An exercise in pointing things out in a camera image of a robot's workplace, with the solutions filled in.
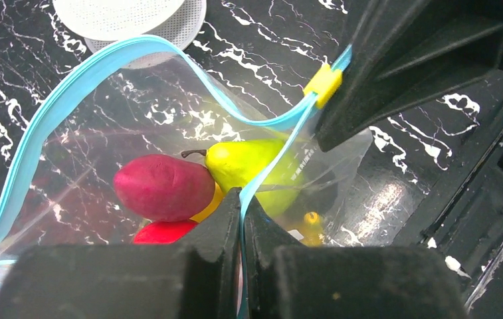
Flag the red toy apple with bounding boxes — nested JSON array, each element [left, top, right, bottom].
[[133, 219, 198, 245]]

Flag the clear zip top bag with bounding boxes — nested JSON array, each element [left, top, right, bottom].
[[0, 34, 373, 319]]

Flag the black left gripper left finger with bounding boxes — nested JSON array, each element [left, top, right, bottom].
[[0, 188, 241, 318]]

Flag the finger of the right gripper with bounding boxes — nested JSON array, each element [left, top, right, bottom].
[[315, 1, 503, 152]]

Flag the white perforated filament spool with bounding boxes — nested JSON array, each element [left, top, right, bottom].
[[52, 0, 207, 52]]

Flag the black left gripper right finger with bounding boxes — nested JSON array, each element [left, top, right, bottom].
[[243, 199, 468, 318]]

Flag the green toy pear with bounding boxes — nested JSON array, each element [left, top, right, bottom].
[[181, 138, 304, 217]]

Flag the reddish toy sweet potato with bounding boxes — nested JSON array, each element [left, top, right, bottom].
[[113, 154, 215, 222]]

